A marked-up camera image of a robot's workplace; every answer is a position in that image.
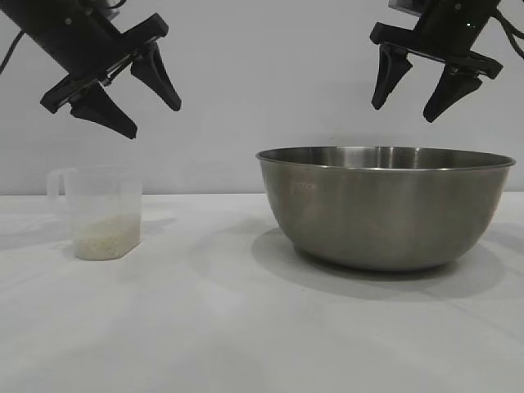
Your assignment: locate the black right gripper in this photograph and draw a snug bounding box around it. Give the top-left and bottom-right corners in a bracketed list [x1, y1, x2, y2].
[370, 0, 504, 124]

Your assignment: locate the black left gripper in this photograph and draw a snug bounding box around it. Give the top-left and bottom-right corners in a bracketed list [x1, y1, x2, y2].
[0, 0, 183, 140]

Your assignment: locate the clear plastic measuring cup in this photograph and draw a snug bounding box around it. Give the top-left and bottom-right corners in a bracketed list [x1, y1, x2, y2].
[46, 165, 143, 260]

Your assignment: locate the stainless steel mixing bowl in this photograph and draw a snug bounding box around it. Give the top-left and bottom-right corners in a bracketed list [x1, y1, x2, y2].
[255, 146, 516, 272]

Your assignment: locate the white uncooked rice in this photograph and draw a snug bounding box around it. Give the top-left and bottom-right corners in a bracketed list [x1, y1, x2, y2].
[73, 213, 142, 260]

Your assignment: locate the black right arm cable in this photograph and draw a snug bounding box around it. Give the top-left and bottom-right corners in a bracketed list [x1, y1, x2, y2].
[493, 7, 524, 62]

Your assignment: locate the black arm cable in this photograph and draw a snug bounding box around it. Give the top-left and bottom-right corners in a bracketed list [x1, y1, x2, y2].
[493, 7, 524, 62]
[0, 30, 25, 75]

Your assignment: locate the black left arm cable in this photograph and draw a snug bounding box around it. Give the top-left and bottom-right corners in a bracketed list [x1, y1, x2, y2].
[0, 30, 25, 75]

